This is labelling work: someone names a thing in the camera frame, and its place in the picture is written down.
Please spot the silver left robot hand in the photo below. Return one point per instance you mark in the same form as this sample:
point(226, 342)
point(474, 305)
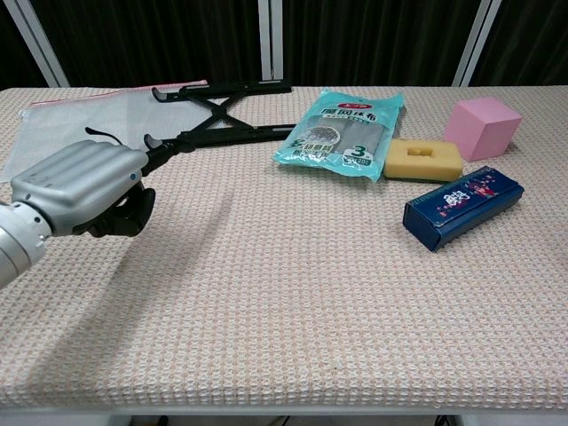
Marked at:
point(84, 173)

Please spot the thin-framed eyeglasses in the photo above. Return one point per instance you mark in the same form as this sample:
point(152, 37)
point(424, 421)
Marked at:
point(100, 133)

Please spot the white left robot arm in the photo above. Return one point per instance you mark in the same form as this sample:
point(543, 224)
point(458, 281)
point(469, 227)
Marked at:
point(15, 239)

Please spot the black folding laptop stand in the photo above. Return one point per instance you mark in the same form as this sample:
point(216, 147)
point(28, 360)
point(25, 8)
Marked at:
point(222, 128)

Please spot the clear zip bag red strip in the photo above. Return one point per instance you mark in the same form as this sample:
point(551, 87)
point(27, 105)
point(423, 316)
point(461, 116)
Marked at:
point(89, 115)

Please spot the black pleated curtain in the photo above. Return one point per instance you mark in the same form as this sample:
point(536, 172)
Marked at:
point(155, 40)
point(13, 66)
point(373, 40)
point(537, 44)

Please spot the beige woven tablecloth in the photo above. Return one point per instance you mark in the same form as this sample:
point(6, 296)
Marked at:
point(284, 288)

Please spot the teal cleaning cloth package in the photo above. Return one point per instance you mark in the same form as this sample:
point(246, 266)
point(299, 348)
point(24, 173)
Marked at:
point(341, 133)

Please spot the yellow sponge with cutout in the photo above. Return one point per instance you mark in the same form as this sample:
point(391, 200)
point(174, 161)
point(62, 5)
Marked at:
point(421, 166)

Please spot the dark blue printed box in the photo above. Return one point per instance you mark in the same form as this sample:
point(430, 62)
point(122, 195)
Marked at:
point(461, 206)

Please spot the pink foam cube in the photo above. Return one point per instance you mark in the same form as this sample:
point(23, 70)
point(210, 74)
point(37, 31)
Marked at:
point(481, 128)

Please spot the white metal frame post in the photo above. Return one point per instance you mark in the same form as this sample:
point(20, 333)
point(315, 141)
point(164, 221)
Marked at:
point(35, 44)
point(271, 40)
point(477, 44)

